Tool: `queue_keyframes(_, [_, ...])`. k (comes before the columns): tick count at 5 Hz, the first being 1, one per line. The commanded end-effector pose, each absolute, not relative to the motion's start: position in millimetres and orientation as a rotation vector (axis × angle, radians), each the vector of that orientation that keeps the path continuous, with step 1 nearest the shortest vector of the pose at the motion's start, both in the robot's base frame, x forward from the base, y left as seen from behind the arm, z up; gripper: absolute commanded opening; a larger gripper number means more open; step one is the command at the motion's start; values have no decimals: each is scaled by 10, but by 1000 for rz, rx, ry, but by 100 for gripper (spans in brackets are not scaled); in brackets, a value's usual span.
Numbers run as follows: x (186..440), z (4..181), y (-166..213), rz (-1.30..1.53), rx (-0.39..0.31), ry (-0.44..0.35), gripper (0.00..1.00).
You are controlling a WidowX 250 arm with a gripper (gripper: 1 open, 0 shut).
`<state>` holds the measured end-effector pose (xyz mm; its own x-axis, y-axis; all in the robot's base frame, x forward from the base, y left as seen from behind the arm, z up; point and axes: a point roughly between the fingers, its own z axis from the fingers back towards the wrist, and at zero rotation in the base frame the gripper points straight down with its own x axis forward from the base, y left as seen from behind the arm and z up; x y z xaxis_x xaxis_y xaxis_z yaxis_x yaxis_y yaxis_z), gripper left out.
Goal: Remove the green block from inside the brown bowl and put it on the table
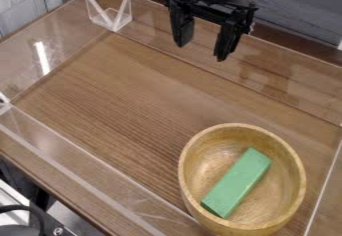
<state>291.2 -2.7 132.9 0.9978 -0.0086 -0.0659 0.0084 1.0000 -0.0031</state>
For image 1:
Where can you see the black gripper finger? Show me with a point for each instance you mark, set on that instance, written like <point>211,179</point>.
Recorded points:
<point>227,40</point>
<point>181,23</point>

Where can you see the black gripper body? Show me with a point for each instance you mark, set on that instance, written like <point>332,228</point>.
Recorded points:
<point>219,10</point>

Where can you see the green rectangular block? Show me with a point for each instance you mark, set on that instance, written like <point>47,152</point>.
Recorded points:
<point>236,183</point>

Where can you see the brown wooden bowl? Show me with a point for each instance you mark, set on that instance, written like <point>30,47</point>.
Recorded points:
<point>272,202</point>

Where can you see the clear acrylic corner bracket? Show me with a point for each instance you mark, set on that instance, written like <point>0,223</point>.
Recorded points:
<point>109,18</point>

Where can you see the clear acrylic tray wall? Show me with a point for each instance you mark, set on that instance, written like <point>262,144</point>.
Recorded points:
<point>104,104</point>

